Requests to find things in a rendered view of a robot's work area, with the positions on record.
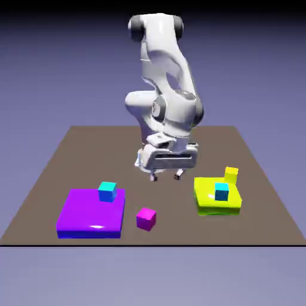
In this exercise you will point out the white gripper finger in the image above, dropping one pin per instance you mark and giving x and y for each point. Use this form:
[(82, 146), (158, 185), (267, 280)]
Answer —
[(154, 176), (179, 174)]

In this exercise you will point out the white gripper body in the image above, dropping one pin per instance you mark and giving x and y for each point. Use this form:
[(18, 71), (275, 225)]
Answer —
[(172, 161)]

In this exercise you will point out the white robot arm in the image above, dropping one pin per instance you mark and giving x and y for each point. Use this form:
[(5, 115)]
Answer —
[(167, 71)]

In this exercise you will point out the small magenta cube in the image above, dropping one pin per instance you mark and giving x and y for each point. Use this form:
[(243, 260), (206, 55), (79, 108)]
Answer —
[(146, 219)]

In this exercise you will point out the small cyan cube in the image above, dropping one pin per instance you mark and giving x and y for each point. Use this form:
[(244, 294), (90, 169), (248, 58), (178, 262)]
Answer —
[(107, 191), (221, 191)]

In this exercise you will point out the small yellow cube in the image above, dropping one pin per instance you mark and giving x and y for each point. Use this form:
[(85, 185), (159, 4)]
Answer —
[(231, 174)]

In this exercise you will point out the large yellow-green box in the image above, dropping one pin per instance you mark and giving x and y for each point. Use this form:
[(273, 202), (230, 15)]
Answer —
[(205, 200)]

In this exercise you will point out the large purple box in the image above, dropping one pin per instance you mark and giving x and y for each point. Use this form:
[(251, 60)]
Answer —
[(92, 212)]

